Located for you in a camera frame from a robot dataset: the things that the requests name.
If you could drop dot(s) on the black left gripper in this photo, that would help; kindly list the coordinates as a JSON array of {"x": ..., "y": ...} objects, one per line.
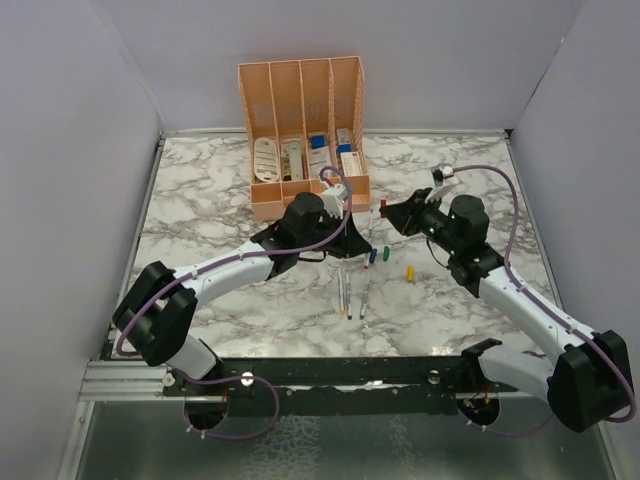
[{"x": 350, "y": 242}]

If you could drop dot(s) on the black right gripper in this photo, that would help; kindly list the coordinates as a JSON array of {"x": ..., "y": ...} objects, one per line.
[{"x": 405, "y": 215}]

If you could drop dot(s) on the red pen cap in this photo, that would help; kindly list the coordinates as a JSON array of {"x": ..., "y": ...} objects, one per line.
[{"x": 383, "y": 205}]

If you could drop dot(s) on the white red marker pen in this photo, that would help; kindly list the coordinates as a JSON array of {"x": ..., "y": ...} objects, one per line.
[{"x": 369, "y": 238}]

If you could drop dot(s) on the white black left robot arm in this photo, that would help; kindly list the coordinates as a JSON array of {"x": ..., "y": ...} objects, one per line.
[{"x": 156, "y": 313}]

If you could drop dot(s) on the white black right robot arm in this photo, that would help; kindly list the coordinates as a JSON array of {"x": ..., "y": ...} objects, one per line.
[{"x": 584, "y": 376}]

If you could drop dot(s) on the white blue marker pen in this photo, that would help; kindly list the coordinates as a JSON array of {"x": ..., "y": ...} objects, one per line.
[{"x": 348, "y": 301}]

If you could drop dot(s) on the white green marker pen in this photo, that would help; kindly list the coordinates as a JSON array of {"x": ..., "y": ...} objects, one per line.
[{"x": 365, "y": 295}]

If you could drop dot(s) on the white yellow marker pen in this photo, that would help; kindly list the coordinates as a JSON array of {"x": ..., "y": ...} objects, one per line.
[{"x": 341, "y": 291}]

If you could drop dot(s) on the white red box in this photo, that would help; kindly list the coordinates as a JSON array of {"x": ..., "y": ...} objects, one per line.
[{"x": 347, "y": 152}]

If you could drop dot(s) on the white blue box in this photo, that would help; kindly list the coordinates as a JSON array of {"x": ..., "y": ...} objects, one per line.
[{"x": 319, "y": 153}]

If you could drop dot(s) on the white oval label card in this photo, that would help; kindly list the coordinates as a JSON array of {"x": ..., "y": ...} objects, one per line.
[{"x": 266, "y": 167}]

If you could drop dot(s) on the peach plastic desk organizer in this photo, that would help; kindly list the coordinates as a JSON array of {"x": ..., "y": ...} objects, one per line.
[{"x": 287, "y": 101}]

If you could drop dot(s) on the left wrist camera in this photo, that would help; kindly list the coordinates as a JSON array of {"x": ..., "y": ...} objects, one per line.
[{"x": 334, "y": 198}]

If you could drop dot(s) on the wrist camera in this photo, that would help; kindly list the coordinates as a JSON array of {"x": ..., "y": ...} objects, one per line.
[
  {"x": 445, "y": 181},
  {"x": 334, "y": 198}
]

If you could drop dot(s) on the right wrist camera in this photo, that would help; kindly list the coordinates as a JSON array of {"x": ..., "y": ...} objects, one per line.
[{"x": 445, "y": 181}]

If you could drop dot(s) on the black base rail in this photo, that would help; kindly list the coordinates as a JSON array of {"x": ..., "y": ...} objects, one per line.
[{"x": 332, "y": 386}]

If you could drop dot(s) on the aluminium extrusion frame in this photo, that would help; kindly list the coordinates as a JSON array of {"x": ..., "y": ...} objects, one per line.
[{"x": 121, "y": 381}]

